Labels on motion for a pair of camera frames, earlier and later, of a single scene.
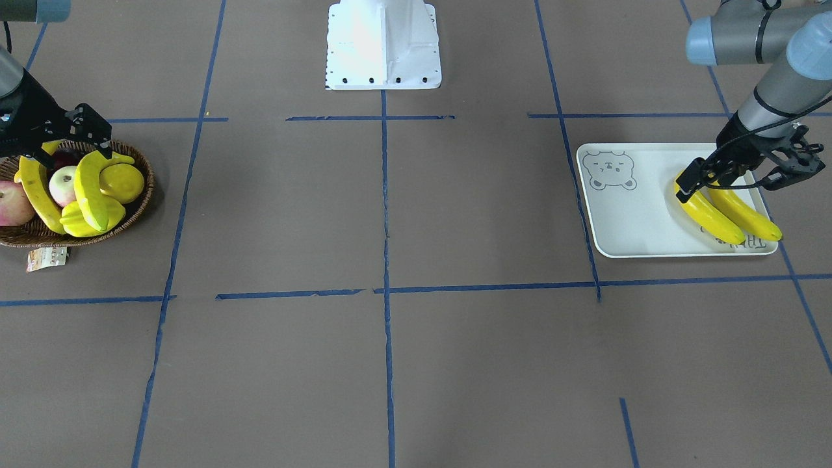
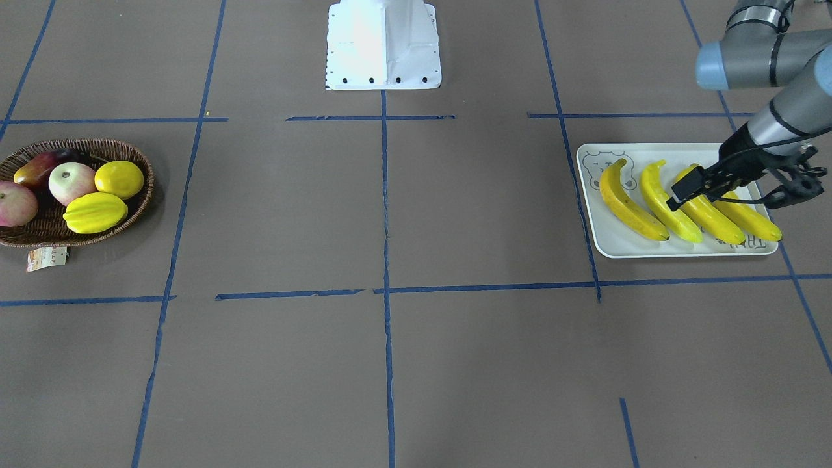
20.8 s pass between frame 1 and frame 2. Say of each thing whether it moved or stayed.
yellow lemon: stayed
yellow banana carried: stayed
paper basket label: stayed
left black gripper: moved
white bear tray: stayed
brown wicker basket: stayed
